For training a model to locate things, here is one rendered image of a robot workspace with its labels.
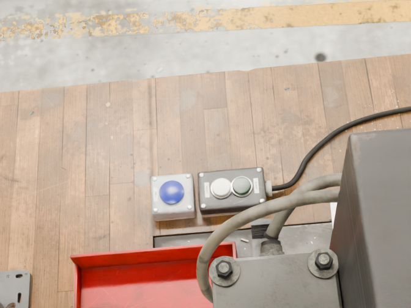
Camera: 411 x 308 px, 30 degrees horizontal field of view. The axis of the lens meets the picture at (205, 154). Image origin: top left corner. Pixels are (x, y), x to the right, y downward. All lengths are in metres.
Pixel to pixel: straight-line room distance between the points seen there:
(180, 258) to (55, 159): 0.29
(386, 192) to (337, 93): 0.91
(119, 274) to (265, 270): 0.68
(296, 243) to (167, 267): 0.20
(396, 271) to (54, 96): 1.04
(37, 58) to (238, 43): 0.66
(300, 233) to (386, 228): 0.80
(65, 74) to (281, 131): 1.33
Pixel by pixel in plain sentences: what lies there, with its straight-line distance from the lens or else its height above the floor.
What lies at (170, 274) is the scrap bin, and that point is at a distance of 1.19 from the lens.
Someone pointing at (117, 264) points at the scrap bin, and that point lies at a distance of 1.20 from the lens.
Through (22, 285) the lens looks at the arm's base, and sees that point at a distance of 1.23.
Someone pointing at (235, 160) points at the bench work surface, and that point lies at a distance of 1.26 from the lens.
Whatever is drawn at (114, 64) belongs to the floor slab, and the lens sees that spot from 2.49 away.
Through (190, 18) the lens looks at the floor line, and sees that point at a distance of 2.55.
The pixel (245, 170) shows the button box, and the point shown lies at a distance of 1.22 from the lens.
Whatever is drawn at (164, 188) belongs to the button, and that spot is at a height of 0.94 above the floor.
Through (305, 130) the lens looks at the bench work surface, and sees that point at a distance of 1.28.
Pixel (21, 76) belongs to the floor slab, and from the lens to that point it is 2.55.
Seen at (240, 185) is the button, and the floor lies 0.94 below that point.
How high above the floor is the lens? 2.03
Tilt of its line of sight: 63 degrees down
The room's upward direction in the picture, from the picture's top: 11 degrees counter-clockwise
